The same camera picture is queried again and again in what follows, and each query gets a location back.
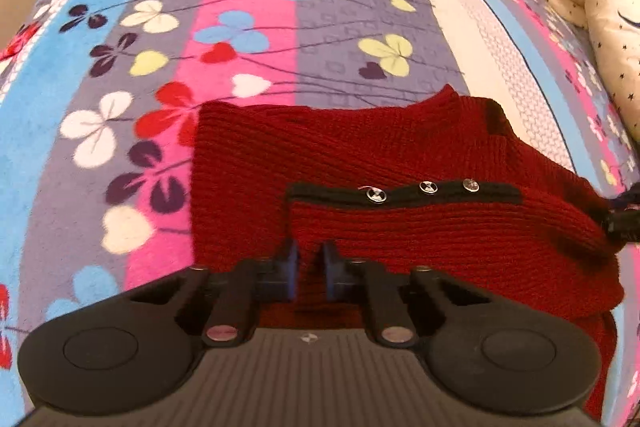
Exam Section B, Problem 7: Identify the cream star pattern pillow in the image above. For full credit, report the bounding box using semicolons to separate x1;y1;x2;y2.
547;0;639;140

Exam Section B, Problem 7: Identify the red knit cardigan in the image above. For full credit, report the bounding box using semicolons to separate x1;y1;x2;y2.
188;83;626;423

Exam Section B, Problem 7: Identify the colourful floral bed blanket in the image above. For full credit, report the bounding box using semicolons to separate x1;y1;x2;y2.
1;0;639;426

